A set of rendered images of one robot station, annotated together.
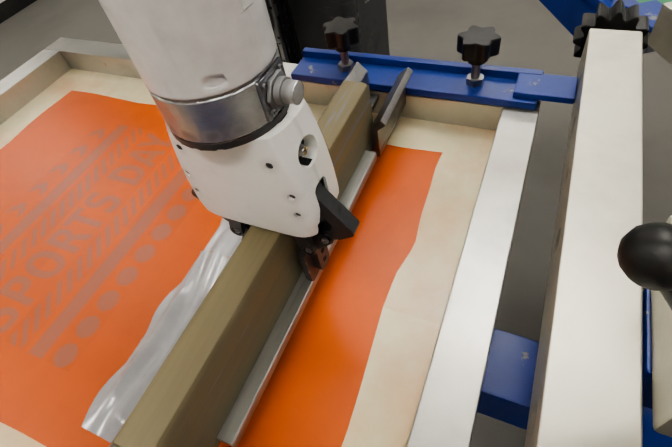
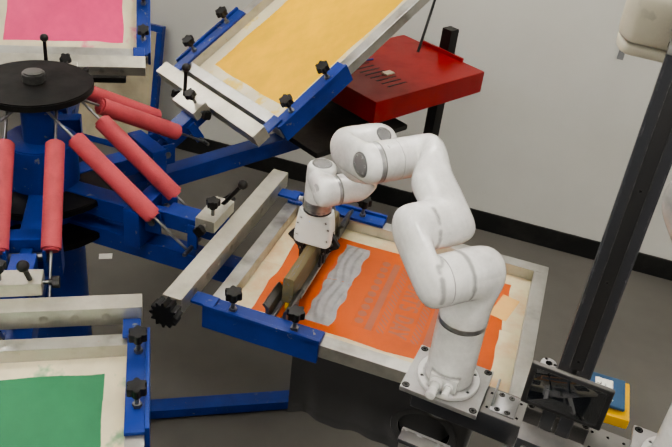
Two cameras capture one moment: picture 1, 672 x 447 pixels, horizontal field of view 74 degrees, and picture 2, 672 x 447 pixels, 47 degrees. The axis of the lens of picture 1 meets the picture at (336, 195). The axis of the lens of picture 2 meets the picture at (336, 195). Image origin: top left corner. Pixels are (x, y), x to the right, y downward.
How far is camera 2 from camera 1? 2.11 m
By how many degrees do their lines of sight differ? 99
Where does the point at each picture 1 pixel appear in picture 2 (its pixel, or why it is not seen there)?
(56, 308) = (400, 275)
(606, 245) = (224, 235)
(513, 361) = not seen: hidden behind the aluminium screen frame
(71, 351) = (385, 265)
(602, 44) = (182, 290)
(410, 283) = (272, 269)
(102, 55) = not seen: hidden behind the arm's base
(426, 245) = (264, 278)
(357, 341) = (290, 259)
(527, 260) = not seen: outside the picture
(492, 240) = (245, 261)
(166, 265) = (363, 283)
